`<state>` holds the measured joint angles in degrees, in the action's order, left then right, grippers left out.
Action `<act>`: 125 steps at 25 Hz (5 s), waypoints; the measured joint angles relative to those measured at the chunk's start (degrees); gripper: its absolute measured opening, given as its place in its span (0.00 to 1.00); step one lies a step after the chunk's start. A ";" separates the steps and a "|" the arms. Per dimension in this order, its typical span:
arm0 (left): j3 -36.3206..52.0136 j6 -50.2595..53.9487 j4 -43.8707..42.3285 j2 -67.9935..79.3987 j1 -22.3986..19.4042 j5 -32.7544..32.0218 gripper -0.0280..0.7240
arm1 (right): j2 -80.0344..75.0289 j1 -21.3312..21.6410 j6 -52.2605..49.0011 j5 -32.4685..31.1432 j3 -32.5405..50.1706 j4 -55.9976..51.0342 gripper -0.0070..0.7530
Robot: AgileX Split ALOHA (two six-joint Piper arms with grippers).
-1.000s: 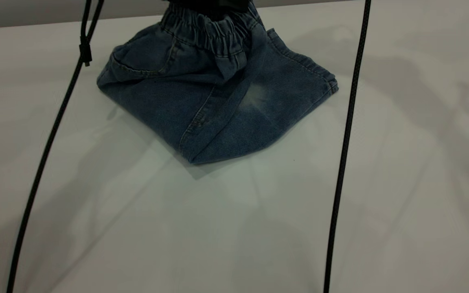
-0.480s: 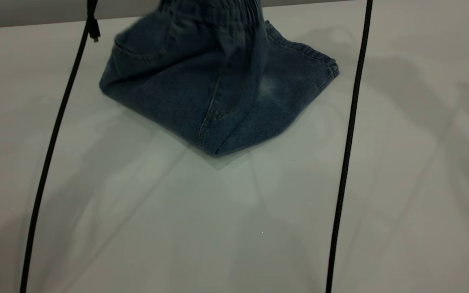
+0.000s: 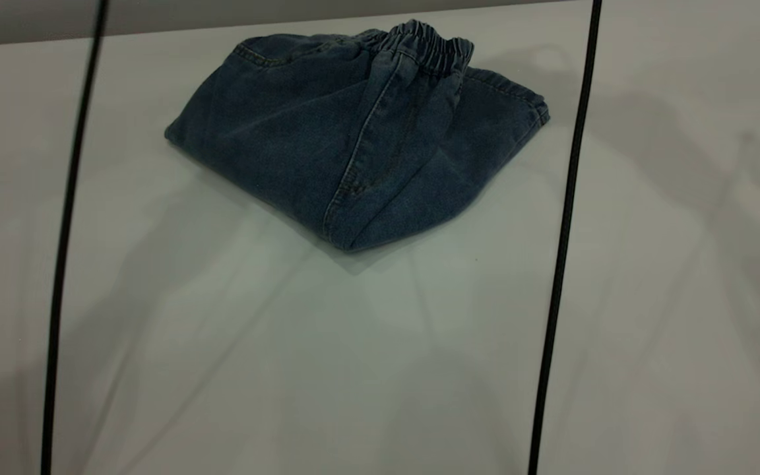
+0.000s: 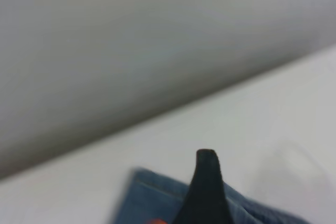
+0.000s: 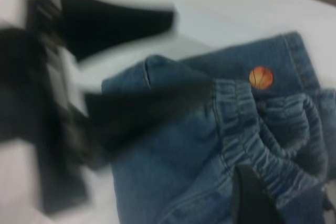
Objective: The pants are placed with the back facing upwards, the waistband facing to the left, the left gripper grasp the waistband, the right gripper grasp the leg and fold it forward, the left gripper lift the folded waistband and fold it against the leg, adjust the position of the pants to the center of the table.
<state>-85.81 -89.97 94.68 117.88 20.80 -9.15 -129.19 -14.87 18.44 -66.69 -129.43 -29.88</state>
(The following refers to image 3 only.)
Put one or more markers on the blue denim shorts with print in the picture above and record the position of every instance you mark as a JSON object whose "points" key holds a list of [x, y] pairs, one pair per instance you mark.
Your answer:
{"points": [[320, 132]]}

